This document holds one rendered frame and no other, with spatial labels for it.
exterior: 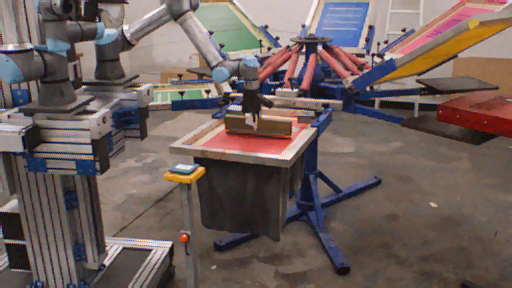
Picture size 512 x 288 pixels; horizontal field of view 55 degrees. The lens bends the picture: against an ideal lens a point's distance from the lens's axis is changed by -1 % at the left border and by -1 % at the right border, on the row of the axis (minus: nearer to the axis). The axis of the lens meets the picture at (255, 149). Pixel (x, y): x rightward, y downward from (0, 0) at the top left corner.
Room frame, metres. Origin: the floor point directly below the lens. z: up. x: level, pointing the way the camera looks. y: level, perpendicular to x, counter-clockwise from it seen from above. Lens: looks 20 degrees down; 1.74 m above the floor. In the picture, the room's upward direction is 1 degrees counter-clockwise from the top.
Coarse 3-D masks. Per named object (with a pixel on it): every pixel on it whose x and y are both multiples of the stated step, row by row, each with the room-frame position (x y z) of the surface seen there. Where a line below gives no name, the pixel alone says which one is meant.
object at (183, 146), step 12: (264, 108) 2.82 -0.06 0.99; (276, 108) 2.80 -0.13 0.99; (216, 120) 2.59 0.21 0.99; (192, 132) 2.38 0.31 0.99; (204, 132) 2.44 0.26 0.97; (312, 132) 2.34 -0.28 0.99; (180, 144) 2.20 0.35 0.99; (300, 144) 2.16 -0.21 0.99; (204, 156) 2.12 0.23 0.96; (216, 156) 2.09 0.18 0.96; (228, 156) 2.07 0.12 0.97; (240, 156) 2.05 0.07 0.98; (252, 156) 2.03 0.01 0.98; (264, 156) 2.02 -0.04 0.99; (276, 156) 2.01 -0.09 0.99; (288, 156) 2.01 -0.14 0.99
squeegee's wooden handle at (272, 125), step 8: (224, 120) 2.45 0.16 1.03; (232, 120) 2.44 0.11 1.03; (240, 120) 2.42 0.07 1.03; (264, 120) 2.38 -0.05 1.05; (272, 120) 2.36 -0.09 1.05; (280, 120) 2.35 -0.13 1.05; (288, 120) 2.35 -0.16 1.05; (240, 128) 2.43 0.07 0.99; (248, 128) 2.41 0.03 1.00; (264, 128) 2.38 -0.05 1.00; (272, 128) 2.36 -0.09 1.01; (280, 128) 2.35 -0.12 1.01; (288, 128) 2.33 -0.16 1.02
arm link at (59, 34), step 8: (48, 24) 1.69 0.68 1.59; (56, 24) 1.70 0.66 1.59; (64, 24) 1.72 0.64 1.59; (72, 24) 1.76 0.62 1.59; (48, 32) 1.69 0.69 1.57; (56, 32) 1.69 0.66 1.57; (64, 32) 1.71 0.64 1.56; (72, 32) 1.74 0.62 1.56; (80, 32) 1.76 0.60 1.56; (48, 40) 1.70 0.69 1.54; (56, 40) 1.69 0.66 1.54; (64, 40) 1.71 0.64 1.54; (72, 40) 1.74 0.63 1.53; (48, 48) 1.70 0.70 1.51; (56, 48) 1.69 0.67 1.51; (64, 48) 1.71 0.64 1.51
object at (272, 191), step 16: (208, 160) 2.21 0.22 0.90; (224, 160) 2.18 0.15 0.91; (208, 176) 2.22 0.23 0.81; (224, 176) 2.18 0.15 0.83; (240, 176) 2.16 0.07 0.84; (256, 176) 2.13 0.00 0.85; (272, 176) 2.10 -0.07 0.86; (208, 192) 2.22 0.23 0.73; (224, 192) 2.19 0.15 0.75; (240, 192) 2.16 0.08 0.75; (256, 192) 2.14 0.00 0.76; (272, 192) 2.10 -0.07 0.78; (208, 208) 2.23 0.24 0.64; (224, 208) 2.20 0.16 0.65; (240, 208) 2.17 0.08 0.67; (256, 208) 2.14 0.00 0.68; (272, 208) 2.10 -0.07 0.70; (208, 224) 2.23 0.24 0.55; (224, 224) 2.20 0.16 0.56; (240, 224) 2.17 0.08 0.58; (256, 224) 2.15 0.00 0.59; (272, 224) 2.10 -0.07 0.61; (272, 240) 2.10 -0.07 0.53
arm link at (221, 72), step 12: (168, 0) 2.37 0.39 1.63; (180, 0) 2.35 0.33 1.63; (180, 12) 2.33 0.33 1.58; (192, 12) 2.36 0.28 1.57; (180, 24) 2.34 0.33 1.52; (192, 24) 2.33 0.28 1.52; (192, 36) 2.32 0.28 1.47; (204, 36) 2.33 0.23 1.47; (204, 48) 2.31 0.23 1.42; (204, 60) 2.32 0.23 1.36; (216, 60) 2.30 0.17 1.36; (216, 72) 2.27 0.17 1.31; (228, 72) 2.29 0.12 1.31
